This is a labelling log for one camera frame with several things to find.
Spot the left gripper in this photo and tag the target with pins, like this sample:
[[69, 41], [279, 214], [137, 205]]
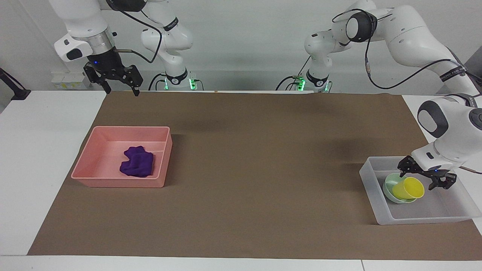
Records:
[[433, 172]]

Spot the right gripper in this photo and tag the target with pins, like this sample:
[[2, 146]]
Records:
[[104, 62]]

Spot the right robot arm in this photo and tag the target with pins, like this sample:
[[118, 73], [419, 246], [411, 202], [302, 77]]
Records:
[[81, 15]]

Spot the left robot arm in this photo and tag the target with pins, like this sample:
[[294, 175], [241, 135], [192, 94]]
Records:
[[410, 30]]

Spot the translucent white plastic box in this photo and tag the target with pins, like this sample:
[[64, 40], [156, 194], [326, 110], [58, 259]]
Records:
[[433, 212]]

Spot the pink plastic box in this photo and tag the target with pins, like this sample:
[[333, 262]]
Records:
[[109, 180]]

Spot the yellow plastic cup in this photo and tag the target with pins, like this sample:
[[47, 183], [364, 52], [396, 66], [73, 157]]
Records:
[[408, 188]]

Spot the light green bowl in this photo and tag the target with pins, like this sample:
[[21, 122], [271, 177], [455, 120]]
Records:
[[389, 188]]

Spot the purple cloth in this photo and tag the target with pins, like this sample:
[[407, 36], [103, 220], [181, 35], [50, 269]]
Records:
[[138, 163]]

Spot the black stand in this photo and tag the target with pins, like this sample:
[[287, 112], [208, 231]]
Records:
[[13, 88]]

